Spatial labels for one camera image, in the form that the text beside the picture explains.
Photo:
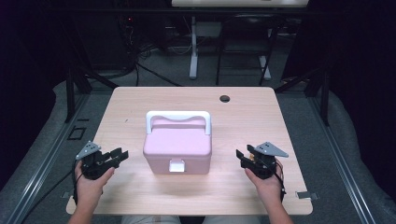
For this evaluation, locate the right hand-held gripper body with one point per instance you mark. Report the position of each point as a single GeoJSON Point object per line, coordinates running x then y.
{"type": "Point", "coordinates": [263, 165]}

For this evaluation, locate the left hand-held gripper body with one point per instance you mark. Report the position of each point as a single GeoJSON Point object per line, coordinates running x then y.
{"type": "Point", "coordinates": [93, 165]}

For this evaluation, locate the person's left hand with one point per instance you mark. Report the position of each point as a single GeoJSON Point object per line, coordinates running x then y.
{"type": "Point", "coordinates": [90, 189]}

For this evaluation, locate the person's right hand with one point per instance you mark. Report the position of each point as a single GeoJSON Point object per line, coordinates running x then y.
{"type": "Point", "coordinates": [269, 189]}

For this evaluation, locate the person's right leg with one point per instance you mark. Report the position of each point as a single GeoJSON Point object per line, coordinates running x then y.
{"type": "Point", "coordinates": [232, 220]}

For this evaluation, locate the person's leg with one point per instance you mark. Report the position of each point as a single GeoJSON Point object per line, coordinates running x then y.
{"type": "Point", "coordinates": [232, 220]}
{"type": "Point", "coordinates": [149, 220]}

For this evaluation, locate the person's left leg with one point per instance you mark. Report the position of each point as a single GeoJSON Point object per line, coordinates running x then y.
{"type": "Point", "coordinates": [149, 220]}

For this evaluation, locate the black metal stand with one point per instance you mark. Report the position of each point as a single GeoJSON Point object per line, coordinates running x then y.
{"type": "Point", "coordinates": [324, 99]}
{"type": "Point", "coordinates": [70, 93]}

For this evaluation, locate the dark computer tower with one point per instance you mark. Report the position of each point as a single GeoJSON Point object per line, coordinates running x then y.
{"type": "Point", "coordinates": [127, 40]}

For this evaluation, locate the white desk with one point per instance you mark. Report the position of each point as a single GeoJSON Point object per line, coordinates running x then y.
{"type": "Point", "coordinates": [193, 46]}

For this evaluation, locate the metal floor rail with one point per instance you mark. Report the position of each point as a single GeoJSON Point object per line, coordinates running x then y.
{"type": "Point", "coordinates": [341, 161]}
{"type": "Point", "coordinates": [46, 161]}

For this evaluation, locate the black metal chair frame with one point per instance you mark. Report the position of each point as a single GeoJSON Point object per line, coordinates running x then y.
{"type": "Point", "coordinates": [222, 49]}

